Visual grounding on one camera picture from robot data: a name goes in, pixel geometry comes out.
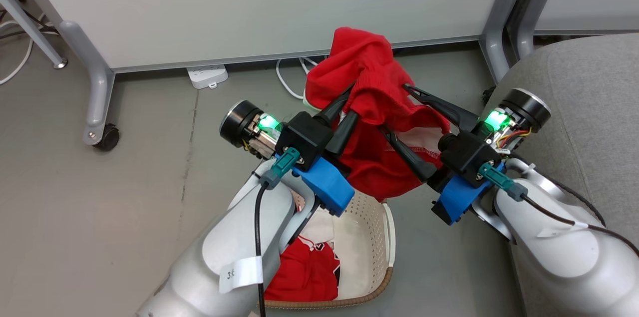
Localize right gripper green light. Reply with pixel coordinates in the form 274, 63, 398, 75
379, 84, 552, 183

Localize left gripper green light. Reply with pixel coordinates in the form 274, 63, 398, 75
219, 86, 360, 161

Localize large red garment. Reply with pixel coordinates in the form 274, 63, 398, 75
304, 26, 452, 204

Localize white perforated basket brown rim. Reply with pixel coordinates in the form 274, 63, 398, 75
262, 187, 397, 309

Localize white power strip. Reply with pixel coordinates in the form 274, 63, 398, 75
186, 64, 229, 90

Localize wide white partition panel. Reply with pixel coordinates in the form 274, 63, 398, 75
0, 0, 537, 74

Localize red jersey with white print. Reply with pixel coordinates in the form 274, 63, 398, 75
264, 207, 344, 303

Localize grey sofa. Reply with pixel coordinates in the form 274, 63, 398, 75
479, 32, 639, 317

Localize black caster wheel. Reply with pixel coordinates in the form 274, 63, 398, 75
92, 123, 121, 152

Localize grey partition leg with caster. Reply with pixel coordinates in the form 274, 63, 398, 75
57, 20, 120, 150

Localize thin grey table leg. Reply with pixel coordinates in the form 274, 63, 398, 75
0, 0, 68, 69

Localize blue left camera mount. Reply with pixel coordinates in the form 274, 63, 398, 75
292, 156, 355, 217

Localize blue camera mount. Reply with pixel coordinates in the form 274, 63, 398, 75
431, 167, 506, 226
292, 156, 355, 217

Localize blue right camera mount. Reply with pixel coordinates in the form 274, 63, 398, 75
431, 167, 506, 226

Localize black cable teal connector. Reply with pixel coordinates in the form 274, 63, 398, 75
254, 147, 303, 317
478, 162, 639, 258

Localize looped white power cable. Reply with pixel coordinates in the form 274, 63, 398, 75
276, 56, 320, 103

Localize white paper cable tag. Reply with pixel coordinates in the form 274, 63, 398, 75
219, 256, 264, 294
537, 221, 590, 239

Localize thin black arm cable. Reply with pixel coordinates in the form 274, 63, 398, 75
547, 177, 608, 228

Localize white floor cable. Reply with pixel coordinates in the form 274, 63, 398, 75
0, 20, 35, 86

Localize black floor cables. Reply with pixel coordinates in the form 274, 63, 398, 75
0, 0, 61, 39

